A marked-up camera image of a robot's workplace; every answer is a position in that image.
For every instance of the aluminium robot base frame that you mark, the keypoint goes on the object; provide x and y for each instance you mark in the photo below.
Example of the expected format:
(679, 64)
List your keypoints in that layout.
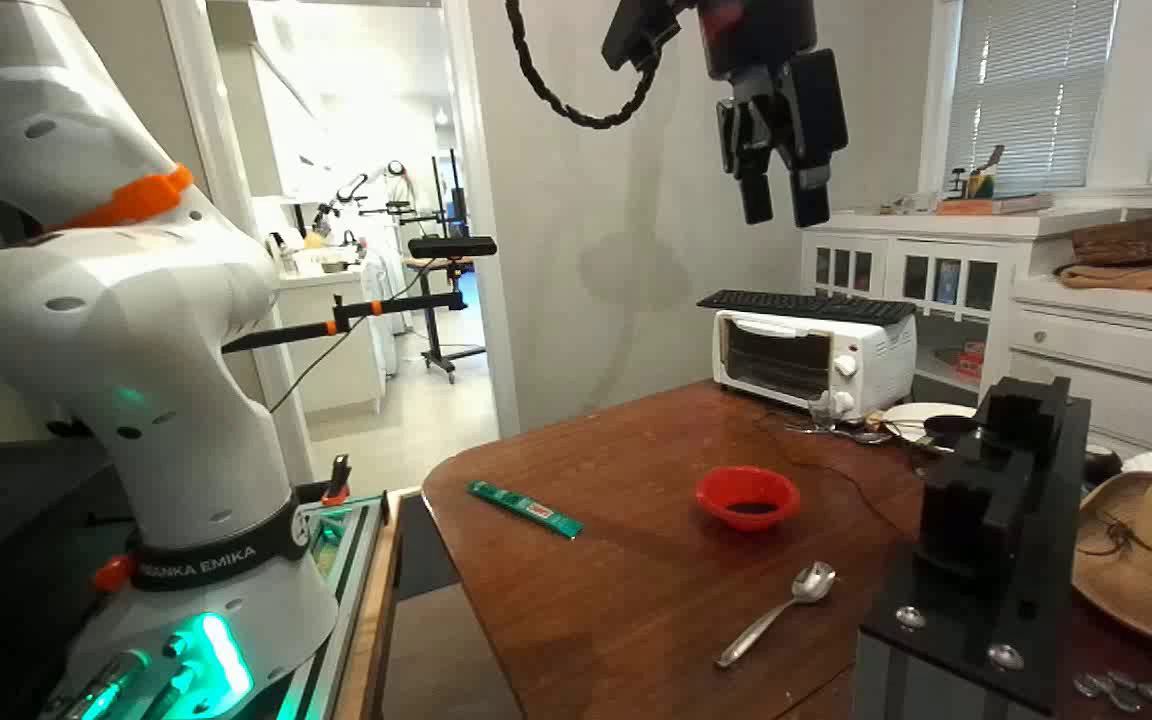
(259, 645)

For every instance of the white plate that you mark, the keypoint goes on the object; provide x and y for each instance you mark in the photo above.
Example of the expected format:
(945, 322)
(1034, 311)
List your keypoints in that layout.
(910, 422)

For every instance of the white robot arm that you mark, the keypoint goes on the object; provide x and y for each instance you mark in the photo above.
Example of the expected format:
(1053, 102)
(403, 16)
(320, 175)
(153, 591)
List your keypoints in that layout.
(120, 316)

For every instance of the camera on tripod arm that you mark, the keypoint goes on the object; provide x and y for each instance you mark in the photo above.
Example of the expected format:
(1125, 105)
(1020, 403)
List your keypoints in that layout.
(349, 315)

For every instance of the black small pan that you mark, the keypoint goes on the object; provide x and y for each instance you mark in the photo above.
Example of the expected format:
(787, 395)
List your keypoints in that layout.
(950, 431)

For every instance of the white toaster oven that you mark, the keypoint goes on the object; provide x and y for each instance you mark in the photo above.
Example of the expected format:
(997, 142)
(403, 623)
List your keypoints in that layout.
(811, 357)

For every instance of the white cabinet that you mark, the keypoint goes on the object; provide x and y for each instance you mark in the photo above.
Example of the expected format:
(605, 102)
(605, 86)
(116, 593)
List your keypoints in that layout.
(990, 307)

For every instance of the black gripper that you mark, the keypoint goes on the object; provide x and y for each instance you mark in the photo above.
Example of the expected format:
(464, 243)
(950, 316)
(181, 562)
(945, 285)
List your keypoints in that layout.
(787, 89)

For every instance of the metal clips pile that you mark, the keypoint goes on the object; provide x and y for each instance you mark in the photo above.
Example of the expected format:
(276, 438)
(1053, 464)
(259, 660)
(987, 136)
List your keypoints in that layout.
(1119, 690)

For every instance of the silver metal spoon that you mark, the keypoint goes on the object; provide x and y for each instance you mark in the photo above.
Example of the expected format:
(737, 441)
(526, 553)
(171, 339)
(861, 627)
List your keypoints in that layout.
(814, 584)

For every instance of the red bowl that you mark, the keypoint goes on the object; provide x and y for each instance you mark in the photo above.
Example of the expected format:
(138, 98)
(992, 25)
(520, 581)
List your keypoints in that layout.
(745, 497)

